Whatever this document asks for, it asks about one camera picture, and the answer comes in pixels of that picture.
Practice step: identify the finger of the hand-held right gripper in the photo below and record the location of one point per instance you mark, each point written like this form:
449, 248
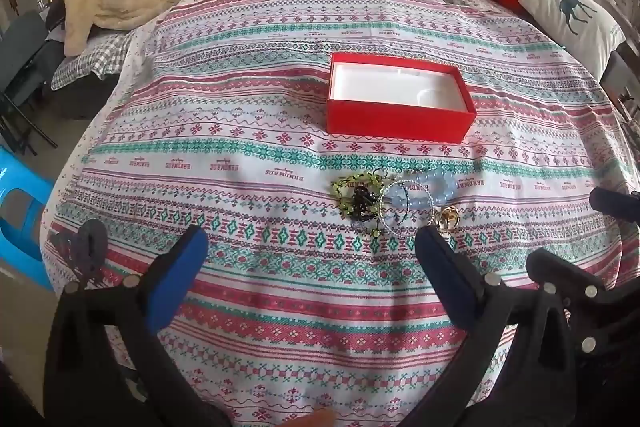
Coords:
607, 317
617, 206

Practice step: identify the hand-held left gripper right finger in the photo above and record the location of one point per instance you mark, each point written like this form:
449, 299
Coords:
447, 279

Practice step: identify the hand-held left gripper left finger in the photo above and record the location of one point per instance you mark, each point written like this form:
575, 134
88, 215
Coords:
175, 279

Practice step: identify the red cardboard box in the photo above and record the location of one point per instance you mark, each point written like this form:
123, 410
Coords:
400, 119

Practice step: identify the person's left hand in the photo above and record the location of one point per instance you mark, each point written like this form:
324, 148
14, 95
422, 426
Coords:
316, 419

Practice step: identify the patterned red green cloth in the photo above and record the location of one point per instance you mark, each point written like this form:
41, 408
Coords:
280, 307

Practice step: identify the blue plastic stool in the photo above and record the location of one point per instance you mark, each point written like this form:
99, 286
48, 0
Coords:
20, 217

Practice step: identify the white deer print pillow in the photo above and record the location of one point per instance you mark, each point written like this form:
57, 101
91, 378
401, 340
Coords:
575, 17

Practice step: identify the grey checkered bed sheet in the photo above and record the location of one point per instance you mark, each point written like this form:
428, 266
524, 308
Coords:
87, 59

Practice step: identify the dark chair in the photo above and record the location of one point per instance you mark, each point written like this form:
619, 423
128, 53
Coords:
25, 57

